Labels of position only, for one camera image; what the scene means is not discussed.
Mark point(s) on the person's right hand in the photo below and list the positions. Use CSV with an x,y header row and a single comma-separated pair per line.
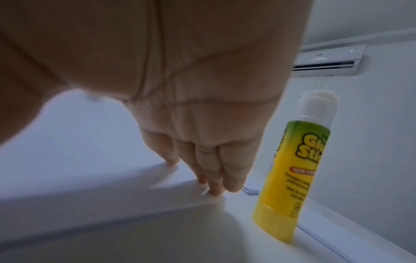
x,y
195,56

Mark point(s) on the yellow glue stick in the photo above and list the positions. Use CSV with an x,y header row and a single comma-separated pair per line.
x,y
292,174

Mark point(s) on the white paper stack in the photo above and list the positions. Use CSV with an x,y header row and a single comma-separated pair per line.
x,y
78,169

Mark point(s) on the white air conditioner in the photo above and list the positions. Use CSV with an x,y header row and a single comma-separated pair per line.
x,y
328,60

